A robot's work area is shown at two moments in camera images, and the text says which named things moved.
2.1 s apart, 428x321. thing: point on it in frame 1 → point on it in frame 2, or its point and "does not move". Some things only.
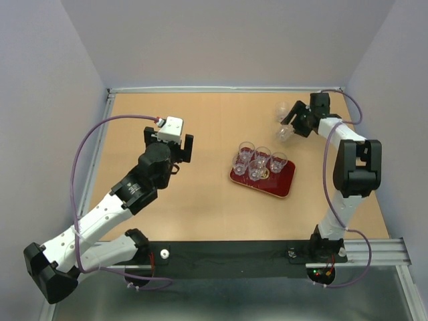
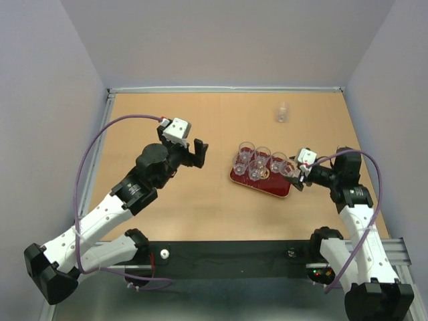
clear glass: x=247 y=150 does not move
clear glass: x=263 y=152 does not move
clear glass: x=285 y=132 → x=289 y=168
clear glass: x=257 y=169 does not move
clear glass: x=278 y=160 does not move
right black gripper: x=297 y=109 → x=297 y=182
